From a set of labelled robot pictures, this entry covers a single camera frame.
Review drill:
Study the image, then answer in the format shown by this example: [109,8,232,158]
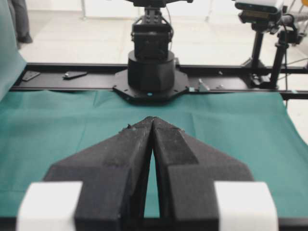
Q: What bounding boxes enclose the camera on black stand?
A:
[235,0,284,70]

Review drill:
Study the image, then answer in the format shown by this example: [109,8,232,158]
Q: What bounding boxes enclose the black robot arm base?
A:
[113,0,189,101]

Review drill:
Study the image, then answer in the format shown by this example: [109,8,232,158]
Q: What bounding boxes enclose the person's legs in background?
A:
[7,0,33,46]

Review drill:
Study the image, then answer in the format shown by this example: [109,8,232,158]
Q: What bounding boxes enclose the green curtain backdrop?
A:
[0,0,26,99]

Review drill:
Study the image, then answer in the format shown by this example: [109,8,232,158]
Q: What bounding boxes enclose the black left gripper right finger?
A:
[152,116,280,231]

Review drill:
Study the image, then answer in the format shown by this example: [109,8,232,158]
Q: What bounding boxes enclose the black aluminium rail frame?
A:
[11,63,308,102]

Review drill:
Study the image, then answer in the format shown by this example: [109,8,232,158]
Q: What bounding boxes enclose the green table cloth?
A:
[0,91,308,217]

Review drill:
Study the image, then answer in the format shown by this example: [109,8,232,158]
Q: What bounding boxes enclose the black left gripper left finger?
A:
[16,116,154,231]

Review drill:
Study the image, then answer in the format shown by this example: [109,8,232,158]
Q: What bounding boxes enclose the black clamp stand post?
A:
[250,14,306,89]

